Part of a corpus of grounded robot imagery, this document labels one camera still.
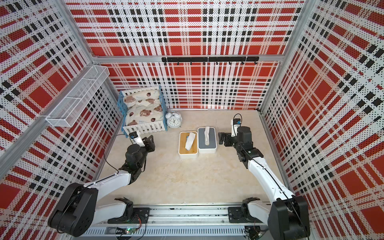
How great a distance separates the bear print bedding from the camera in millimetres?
1067

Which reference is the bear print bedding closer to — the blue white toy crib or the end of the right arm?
the blue white toy crib

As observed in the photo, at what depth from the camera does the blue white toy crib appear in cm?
104
